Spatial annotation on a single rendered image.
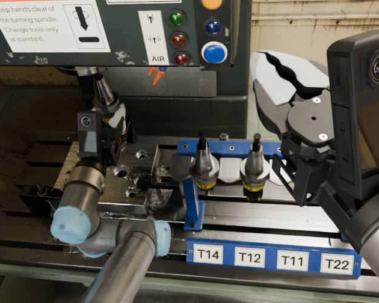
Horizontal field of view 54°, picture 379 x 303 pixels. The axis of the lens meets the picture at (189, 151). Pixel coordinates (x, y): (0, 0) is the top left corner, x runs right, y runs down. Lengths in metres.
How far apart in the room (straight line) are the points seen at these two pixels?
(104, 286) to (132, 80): 0.98
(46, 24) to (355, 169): 0.45
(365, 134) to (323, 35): 1.53
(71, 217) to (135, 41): 0.38
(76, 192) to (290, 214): 0.63
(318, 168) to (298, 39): 1.49
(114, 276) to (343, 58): 0.51
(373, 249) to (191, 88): 1.22
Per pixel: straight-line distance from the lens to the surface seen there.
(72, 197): 0.79
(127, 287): 0.66
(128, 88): 1.51
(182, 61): 0.55
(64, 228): 0.77
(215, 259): 1.04
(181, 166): 0.84
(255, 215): 1.14
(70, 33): 0.58
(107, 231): 0.85
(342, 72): 0.26
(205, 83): 1.42
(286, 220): 1.14
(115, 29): 0.55
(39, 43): 0.61
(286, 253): 1.03
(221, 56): 0.54
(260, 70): 0.37
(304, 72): 0.37
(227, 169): 0.83
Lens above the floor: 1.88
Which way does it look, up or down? 50 degrees down
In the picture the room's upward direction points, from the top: 8 degrees counter-clockwise
